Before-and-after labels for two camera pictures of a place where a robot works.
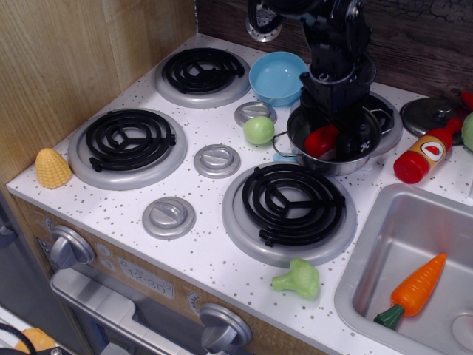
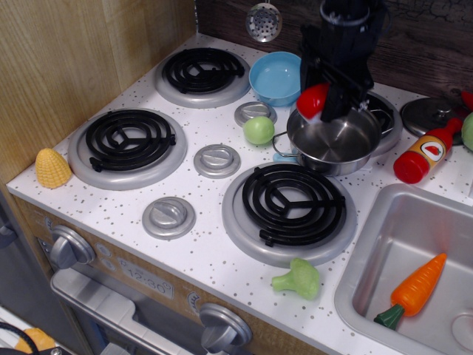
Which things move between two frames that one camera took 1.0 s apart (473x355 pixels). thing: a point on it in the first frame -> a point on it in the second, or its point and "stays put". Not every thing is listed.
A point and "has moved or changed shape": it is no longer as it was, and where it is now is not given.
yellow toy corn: (52, 170) stays put
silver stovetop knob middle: (217, 161) stays put
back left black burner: (203, 78) stays put
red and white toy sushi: (321, 143) has moved or changed shape
